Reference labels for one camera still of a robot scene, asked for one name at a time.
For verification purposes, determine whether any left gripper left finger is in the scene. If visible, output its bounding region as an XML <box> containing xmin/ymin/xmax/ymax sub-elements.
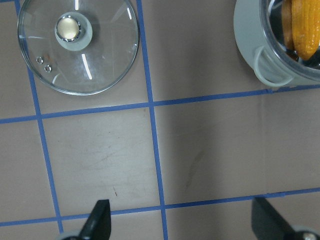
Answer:
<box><xmin>79</xmin><ymin>199</ymin><xmax>112</xmax><ymax>240</ymax></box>

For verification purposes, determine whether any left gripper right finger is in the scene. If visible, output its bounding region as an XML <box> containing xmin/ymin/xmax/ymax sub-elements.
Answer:
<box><xmin>251</xmin><ymin>197</ymin><xmax>295</xmax><ymax>240</ymax></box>

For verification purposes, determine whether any glass pot lid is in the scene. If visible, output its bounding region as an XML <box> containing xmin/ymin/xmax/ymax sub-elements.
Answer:
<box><xmin>17</xmin><ymin>0</ymin><xmax>139</xmax><ymax>96</ymax></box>

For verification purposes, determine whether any pale green electric pot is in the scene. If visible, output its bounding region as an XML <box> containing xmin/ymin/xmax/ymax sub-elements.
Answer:
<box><xmin>233</xmin><ymin>0</ymin><xmax>320</xmax><ymax>88</ymax></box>

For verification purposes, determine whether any yellow corn cob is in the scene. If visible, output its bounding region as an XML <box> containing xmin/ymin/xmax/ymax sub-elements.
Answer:
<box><xmin>291</xmin><ymin>0</ymin><xmax>320</xmax><ymax>61</ymax></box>

